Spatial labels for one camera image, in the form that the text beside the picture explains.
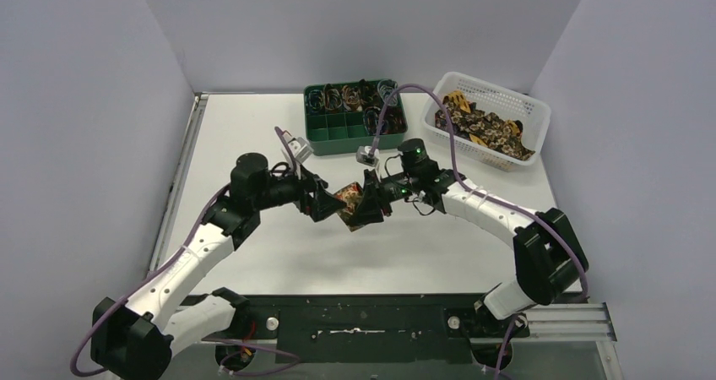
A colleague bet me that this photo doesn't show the rolled dark red tie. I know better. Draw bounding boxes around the rolled dark red tie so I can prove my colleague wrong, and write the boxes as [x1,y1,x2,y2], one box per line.
[382,106,407,134]

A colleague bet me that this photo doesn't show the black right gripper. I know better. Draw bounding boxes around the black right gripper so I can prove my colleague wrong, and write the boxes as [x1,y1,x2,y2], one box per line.
[349,169,418,226]

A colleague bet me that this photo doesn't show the rolled dark patterned tie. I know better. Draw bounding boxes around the rolled dark patterned tie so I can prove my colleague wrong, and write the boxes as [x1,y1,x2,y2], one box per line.
[358,79,381,108]

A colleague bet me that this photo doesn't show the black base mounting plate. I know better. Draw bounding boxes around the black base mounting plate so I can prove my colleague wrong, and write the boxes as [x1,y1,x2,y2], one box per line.
[217,293,509,364]

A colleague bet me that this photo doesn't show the rolled blue red tie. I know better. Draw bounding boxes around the rolled blue red tie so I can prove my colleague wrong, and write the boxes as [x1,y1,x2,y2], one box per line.
[363,106,388,136]

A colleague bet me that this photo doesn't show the orange green patterned tie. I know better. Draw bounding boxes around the orange green patterned tie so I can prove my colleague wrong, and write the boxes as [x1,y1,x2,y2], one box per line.
[334,182,369,232]

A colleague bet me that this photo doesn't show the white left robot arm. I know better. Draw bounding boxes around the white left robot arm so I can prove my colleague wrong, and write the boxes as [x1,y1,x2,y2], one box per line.
[90,153,346,379]

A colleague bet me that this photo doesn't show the rolled blue striped tie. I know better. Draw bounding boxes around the rolled blue striped tie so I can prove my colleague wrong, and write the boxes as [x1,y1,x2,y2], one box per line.
[304,89,325,115]

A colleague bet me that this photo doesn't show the white plastic mesh basket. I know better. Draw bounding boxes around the white plastic mesh basket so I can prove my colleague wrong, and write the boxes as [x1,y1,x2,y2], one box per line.
[433,72,551,171]

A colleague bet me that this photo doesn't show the green divided organizer tray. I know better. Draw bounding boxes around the green divided organizer tray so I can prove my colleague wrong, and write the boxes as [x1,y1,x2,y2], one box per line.
[303,80,374,156]

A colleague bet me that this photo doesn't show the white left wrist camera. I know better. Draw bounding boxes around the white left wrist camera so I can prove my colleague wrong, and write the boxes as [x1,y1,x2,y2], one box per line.
[286,137,313,165]

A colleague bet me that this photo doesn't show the rolled tan patterned tie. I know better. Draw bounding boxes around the rolled tan patterned tie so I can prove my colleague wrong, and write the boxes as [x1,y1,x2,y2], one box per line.
[341,84,362,112]

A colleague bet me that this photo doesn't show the rolled light blue tie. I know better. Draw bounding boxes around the rolled light blue tie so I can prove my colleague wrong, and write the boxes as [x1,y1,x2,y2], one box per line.
[377,79,399,107]

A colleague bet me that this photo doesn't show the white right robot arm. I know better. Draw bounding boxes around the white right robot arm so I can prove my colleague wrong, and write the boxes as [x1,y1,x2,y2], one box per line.
[344,138,589,322]

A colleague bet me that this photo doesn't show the aluminium frame rail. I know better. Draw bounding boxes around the aluminium frame rail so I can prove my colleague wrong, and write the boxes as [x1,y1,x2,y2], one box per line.
[106,92,209,367]

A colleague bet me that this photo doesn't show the rolled brown patterned tie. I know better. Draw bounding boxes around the rolled brown patterned tie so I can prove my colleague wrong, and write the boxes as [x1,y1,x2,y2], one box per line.
[323,84,343,113]

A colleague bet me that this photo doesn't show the pile of patterned ties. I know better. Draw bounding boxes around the pile of patterned ties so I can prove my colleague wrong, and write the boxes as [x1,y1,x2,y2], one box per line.
[442,90,535,161]

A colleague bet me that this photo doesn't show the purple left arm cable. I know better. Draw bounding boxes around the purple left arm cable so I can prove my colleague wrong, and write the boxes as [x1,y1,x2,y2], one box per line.
[69,125,303,378]

